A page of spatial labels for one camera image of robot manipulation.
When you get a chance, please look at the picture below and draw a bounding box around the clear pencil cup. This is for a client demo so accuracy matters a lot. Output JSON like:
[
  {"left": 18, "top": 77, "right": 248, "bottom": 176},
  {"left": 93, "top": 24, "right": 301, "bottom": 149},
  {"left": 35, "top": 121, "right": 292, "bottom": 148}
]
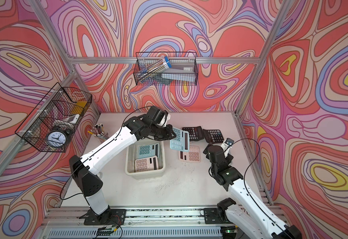
[{"left": 88, "top": 123, "right": 109, "bottom": 141}]

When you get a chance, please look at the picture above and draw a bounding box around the black wire basket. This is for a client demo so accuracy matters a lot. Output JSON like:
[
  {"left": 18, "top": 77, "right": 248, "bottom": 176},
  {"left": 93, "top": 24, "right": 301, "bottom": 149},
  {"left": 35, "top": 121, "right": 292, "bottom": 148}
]
[
  {"left": 133, "top": 51, "right": 198, "bottom": 86},
  {"left": 15, "top": 83, "right": 92, "bottom": 153}
]

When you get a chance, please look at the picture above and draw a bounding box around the black alarm clock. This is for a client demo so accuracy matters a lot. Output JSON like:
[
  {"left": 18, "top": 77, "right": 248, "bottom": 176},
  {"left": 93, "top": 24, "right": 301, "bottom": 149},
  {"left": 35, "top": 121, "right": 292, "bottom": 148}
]
[{"left": 46, "top": 126, "right": 72, "bottom": 148}]

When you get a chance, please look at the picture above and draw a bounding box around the black wire basket back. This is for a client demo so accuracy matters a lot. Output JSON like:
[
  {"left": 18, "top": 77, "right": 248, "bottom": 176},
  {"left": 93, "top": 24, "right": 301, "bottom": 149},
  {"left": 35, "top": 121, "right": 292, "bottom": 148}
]
[{"left": 133, "top": 51, "right": 198, "bottom": 86}]

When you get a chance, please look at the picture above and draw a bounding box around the pencil bundle in basket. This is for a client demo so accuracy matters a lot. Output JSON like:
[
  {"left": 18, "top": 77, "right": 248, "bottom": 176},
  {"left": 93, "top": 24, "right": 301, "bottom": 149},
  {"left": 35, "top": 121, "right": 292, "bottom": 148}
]
[{"left": 136, "top": 56, "right": 172, "bottom": 83}]

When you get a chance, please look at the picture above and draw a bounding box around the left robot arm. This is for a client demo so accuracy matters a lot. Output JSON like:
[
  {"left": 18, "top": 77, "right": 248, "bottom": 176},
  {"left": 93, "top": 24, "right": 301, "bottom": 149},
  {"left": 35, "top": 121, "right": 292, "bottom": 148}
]
[{"left": 69, "top": 115, "right": 174, "bottom": 216}]

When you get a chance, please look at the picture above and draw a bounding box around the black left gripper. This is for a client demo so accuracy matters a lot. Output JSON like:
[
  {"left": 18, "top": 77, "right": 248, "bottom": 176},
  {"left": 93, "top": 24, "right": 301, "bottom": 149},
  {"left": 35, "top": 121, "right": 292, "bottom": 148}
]
[{"left": 148, "top": 122, "right": 177, "bottom": 140}]

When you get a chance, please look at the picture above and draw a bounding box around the black calculator right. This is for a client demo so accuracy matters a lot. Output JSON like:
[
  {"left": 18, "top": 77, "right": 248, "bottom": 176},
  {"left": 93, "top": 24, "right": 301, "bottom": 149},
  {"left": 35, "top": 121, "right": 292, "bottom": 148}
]
[{"left": 203, "top": 129, "right": 224, "bottom": 144}]

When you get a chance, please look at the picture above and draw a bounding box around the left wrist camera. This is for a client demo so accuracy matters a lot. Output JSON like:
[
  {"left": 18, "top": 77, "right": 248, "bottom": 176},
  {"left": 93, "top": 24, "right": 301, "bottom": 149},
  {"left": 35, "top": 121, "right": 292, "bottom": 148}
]
[{"left": 146, "top": 106, "right": 171, "bottom": 127}]

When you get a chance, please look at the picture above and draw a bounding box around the black calculator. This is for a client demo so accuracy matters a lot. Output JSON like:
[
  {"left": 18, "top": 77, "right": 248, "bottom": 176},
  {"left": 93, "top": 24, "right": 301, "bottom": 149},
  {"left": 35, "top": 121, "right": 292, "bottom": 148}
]
[
  {"left": 182, "top": 126, "right": 204, "bottom": 141},
  {"left": 203, "top": 129, "right": 224, "bottom": 144}
]

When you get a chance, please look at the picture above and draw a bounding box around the light blue calculator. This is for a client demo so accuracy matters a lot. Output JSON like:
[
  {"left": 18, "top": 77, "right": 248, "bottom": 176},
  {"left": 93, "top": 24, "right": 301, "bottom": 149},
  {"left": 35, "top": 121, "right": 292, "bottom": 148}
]
[
  {"left": 137, "top": 143, "right": 160, "bottom": 159},
  {"left": 170, "top": 127, "right": 190, "bottom": 152}
]

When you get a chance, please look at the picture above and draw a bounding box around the white notebook in basket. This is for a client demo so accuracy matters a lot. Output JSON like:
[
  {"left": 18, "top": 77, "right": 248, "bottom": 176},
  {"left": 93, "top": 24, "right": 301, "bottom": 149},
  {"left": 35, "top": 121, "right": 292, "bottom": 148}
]
[{"left": 161, "top": 68, "right": 196, "bottom": 82}]

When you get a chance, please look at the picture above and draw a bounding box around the pink calculator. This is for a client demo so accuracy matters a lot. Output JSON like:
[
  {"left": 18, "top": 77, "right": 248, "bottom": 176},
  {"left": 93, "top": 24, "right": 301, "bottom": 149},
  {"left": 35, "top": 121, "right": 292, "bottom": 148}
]
[
  {"left": 179, "top": 145, "right": 201, "bottom": 163},
  {"left": 135, "top": 156, "right": 159, "bottom": 172}
]

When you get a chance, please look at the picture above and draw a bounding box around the black wire basket left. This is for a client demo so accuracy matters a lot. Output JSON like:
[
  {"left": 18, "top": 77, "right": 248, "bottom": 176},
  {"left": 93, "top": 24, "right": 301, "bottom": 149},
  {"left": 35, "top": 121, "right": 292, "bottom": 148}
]
[{"left": 15, "top": 83, "right": 92, "bottom": 153}]

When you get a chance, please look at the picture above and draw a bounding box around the white plastic storage box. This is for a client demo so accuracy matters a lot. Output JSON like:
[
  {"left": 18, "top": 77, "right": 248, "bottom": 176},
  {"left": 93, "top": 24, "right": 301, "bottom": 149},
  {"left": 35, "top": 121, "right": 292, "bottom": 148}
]
[{"left": 125, "top": 139, "right": 166, "bottom": 179}]

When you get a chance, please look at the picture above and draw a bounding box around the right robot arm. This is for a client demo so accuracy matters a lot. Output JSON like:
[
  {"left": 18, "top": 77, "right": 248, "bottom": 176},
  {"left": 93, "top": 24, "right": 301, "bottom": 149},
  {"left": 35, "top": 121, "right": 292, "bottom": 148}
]
[{"left": 204, "top": 144, "right": 302, "bottom": 239}]

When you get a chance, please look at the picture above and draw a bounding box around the black calculator left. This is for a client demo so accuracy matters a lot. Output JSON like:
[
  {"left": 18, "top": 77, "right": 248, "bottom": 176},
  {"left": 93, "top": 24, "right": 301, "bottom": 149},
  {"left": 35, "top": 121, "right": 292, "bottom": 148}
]
[{"left": 182, "top": 126, "right": 204, "bottom": 141}]

